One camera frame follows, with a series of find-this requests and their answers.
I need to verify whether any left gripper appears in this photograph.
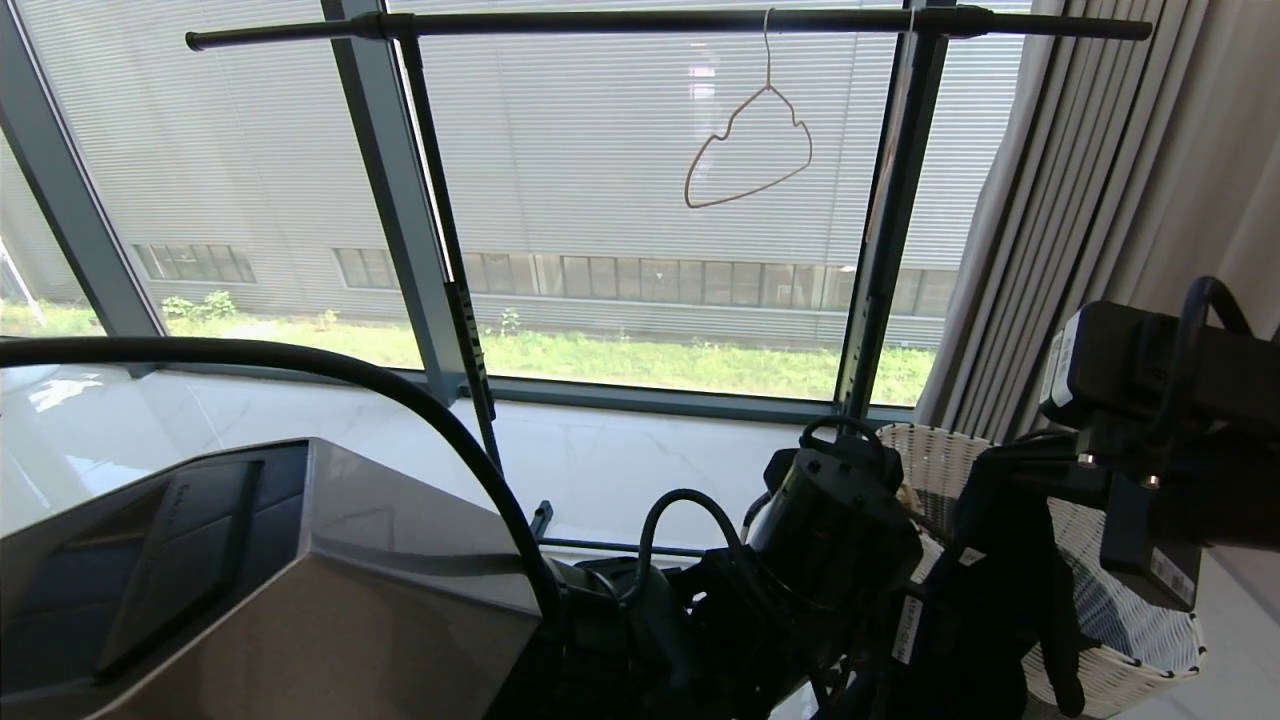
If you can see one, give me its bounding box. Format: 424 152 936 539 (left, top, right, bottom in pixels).
878 578 941 681

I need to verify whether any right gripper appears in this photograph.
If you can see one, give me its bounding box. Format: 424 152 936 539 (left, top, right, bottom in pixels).
1098 420 1280 613

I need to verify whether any black shirt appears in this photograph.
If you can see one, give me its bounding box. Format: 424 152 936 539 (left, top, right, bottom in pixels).
880 440 1101 720

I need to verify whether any white laundry basket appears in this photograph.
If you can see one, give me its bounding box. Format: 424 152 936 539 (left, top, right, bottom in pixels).
875 422 1208 717

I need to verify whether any pink clothes hanger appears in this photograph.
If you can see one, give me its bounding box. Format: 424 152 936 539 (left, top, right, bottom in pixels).
685 8 813 210

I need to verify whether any black clothes rack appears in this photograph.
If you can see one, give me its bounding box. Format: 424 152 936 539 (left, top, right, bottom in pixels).
186 5 1154 561

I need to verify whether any beige curtain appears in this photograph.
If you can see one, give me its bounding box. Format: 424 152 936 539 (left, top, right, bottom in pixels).
915 0 1280 446

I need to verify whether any window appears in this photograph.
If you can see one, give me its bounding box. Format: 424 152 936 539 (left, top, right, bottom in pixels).
0 0 1031 426

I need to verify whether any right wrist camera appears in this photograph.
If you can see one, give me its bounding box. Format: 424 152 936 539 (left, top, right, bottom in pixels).
1038 300 1280 471

